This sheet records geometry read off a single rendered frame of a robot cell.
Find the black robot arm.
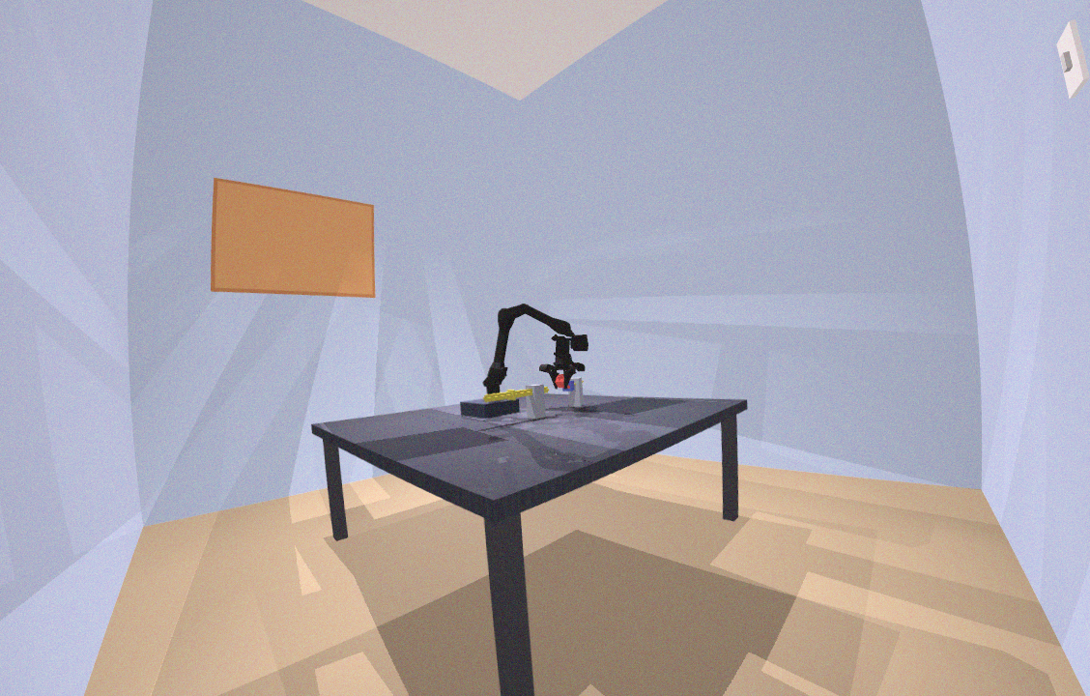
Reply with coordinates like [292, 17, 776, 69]
[482, 304, 588, 395]

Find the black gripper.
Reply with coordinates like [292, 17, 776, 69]
[538, 350, 585, 389]

